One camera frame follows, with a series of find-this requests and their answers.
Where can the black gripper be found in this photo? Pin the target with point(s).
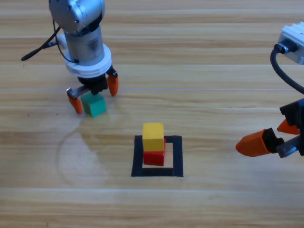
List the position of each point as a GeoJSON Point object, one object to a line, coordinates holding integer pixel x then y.
{"type": "Point", "coordinates": [295, 111]}
{"type": "Point", "coordinates": [95, 85]}

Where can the green wooden block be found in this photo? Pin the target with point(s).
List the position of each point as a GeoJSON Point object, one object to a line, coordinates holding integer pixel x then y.
{"type": "Point", "coordinates": [95, 107]}

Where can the yellow wooden block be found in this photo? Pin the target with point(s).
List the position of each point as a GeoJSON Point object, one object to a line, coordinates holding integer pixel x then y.
{"type": "Point", "coordinates": [153, 141]}

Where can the red wooden block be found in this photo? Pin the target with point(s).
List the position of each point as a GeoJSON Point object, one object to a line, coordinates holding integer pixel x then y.
{"type": "Point", "coordinates": [154, 158]}

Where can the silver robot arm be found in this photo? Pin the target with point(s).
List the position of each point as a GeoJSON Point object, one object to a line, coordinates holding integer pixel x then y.
{"type": "Point", "coordinates": [83, 47]}

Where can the black tape square outline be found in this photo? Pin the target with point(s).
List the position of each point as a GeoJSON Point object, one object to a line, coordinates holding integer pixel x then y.
{"type": "Point", "coordinates": [156, 172]}

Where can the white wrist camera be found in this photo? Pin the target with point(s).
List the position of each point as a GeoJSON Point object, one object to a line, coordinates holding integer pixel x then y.
{"type": "Point", "coordinates": [294, 40]}
{"type": "Point", "coordinates": [61, 40]}

